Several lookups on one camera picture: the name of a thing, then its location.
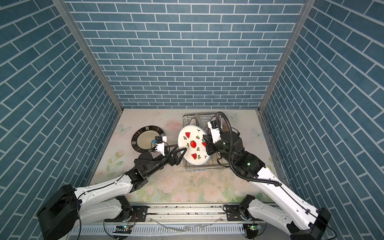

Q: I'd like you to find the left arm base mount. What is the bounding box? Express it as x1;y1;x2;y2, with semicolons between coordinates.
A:
105;206;149;223

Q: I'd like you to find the black rimmed mosaic plate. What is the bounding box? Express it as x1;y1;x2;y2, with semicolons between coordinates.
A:
131;126;165;153

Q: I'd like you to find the black corrugated cable right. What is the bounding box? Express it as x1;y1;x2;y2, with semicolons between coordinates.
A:
215;111;283;187

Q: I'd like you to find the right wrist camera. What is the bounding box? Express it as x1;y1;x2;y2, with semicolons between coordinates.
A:
208;121;222;144

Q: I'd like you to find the orange sunburst plate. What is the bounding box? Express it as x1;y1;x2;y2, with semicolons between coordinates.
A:
188;117;199;127

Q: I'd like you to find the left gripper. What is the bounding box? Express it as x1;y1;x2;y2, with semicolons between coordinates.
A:
145;144;186;179

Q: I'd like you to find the white watermelon plate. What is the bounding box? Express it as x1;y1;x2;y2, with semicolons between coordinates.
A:
178;125;211;166

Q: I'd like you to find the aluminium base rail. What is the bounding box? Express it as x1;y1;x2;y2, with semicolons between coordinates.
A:
59;202;313;238

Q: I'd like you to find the metal wire dish rack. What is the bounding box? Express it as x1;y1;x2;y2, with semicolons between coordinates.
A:
183;112;224;172

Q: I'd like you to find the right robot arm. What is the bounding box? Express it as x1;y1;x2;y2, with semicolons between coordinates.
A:
203;132;331;240

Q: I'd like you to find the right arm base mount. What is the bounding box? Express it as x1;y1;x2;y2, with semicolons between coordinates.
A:
222;204;261;222

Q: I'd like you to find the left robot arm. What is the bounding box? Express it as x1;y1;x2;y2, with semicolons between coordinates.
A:
37;145;187;240

